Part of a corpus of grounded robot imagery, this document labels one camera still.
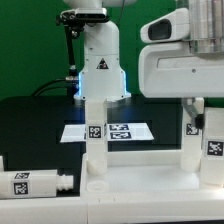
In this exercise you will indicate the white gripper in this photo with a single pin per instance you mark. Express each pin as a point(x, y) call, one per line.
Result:
point(170, 71)

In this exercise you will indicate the white desk top tray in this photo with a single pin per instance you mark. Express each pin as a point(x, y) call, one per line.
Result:
point(139, 173)

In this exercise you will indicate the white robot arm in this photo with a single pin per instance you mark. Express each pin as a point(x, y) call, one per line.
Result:
point(102, 74)

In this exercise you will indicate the white marker sheet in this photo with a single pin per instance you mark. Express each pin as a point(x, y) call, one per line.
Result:
point(115, 132)

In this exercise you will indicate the white L-shaped obstacle wall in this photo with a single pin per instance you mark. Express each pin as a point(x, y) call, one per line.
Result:
point(146, 209)

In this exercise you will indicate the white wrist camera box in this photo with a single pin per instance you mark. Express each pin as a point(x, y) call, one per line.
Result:
point(174, 26)

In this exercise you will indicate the black camera on stand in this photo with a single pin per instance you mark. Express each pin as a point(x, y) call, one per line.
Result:
point(74, 21)

